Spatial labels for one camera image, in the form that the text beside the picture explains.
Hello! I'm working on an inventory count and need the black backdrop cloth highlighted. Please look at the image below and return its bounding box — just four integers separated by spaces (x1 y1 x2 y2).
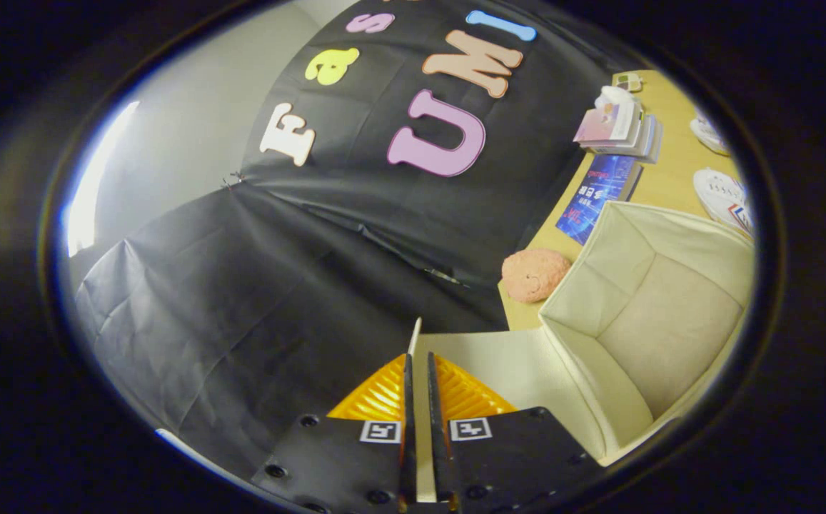
74 0 624 479

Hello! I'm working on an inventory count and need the pink fuzzy ball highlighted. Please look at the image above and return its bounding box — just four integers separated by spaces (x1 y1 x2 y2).
501 248 573 303

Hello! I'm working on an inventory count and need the white canvas shoe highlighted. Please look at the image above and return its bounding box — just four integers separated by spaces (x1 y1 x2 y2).
690 114 731 156
692 168 755 236

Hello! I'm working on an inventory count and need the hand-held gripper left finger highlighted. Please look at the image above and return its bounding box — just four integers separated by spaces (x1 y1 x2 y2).
252 353 417 514

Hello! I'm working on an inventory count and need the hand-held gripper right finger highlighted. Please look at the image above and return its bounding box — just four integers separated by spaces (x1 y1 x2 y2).
427 351 599 514

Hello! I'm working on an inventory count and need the pale blue cover book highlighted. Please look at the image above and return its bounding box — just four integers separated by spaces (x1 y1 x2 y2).
609 116 664 164

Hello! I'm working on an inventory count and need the white cover book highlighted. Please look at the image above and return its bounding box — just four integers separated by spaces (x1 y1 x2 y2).
598 107 653 156

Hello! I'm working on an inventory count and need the beige fabric storage box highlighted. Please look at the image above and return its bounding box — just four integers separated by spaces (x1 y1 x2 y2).
409 201 756 504

